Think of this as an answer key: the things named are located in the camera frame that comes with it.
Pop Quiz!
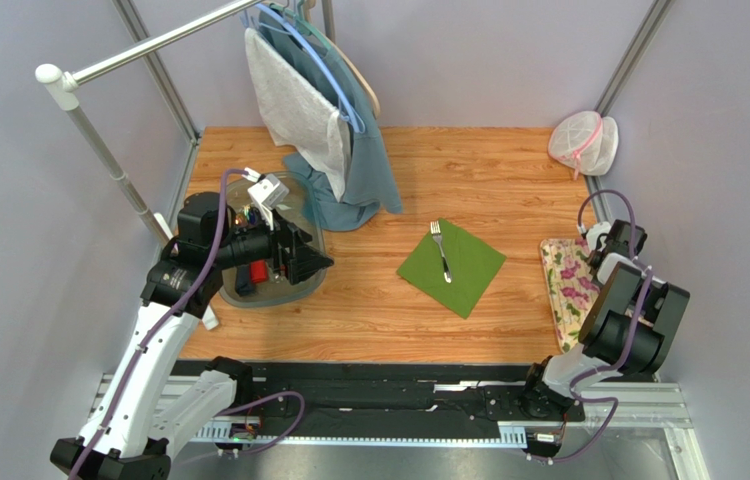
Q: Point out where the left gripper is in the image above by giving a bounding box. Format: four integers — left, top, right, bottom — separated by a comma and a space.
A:
210, 202, 333, 284

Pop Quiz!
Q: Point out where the silver fork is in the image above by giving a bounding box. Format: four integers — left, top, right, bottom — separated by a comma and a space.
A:
430, 220, 453, 284

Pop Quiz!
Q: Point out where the green paper napkin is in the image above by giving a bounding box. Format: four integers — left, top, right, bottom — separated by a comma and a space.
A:
397, 218, 506, 319

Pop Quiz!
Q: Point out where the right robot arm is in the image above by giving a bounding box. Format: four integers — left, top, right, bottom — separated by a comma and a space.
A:
518, 220, 690, 420

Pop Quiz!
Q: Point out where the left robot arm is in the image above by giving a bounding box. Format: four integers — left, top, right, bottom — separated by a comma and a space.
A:
50, 192, 334, 479

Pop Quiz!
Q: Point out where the clear plastic container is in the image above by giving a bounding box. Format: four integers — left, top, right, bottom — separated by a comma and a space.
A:
219, 171, 327, 309

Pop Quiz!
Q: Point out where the iridescent utensil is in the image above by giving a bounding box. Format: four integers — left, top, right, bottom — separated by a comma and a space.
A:
231, 205, 262, 229

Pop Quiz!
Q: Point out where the blue-grey hanging shirt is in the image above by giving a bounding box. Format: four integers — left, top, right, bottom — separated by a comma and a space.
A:
246, 11, 403, 232

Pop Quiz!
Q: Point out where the grey hanging towel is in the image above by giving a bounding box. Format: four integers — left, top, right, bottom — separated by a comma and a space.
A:
244, 28, 351, 202

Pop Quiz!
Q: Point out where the blue clothes hanger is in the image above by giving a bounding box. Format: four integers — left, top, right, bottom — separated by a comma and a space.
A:
242, 1, 366, 133

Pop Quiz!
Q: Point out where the green clothes hanger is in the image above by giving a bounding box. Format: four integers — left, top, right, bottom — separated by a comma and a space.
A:
280, 0, 336, 50

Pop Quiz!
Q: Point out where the wooden clothes hanger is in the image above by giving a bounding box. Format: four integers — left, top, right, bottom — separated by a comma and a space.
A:
320, 1, 381, 118

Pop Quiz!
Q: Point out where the metal clothes rack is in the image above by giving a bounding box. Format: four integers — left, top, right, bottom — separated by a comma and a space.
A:
34, 0, 266, 331

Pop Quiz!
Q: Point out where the floral tray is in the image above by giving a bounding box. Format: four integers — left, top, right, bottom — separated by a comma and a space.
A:
540, 239, 600, 353

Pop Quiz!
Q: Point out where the white mesh laundry bag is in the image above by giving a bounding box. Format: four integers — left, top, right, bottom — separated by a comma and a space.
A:
547, 111, 620, 180

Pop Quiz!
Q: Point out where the red handled utensil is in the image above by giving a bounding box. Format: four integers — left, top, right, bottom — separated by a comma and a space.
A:
249, 260, 269, 284

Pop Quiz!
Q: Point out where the dark blue handled utensil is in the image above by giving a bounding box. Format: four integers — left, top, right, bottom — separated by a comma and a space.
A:
234, 266, 256, 297

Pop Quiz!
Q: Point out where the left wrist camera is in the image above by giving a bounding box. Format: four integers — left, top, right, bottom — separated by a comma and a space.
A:
242, 168, 289, 231

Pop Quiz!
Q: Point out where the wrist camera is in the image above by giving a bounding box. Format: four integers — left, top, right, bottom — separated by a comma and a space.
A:
242, 168, 289, 231
578, 219, 647, 287

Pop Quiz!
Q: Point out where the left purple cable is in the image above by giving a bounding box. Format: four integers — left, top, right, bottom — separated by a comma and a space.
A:
65, 167, 310, 480

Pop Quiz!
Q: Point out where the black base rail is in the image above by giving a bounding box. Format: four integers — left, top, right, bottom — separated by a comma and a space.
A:
171, 359, 656, 442

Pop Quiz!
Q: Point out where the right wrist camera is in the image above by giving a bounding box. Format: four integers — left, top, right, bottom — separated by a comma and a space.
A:
578, 219, 647, 287

